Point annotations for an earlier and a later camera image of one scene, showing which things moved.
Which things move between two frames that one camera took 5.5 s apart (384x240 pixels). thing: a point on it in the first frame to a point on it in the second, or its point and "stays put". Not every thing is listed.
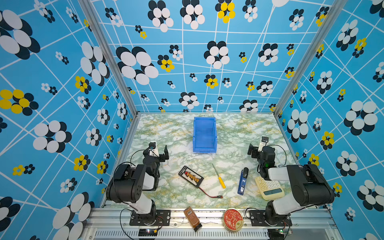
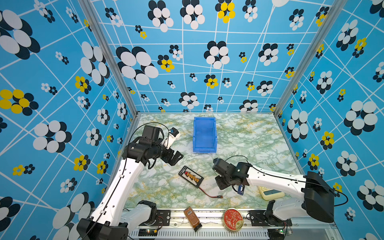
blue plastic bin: (205, 135) stays put
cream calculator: (269, 189) stays put
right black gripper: (256, 150) to (219, 185)
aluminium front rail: (113, 224) stays put
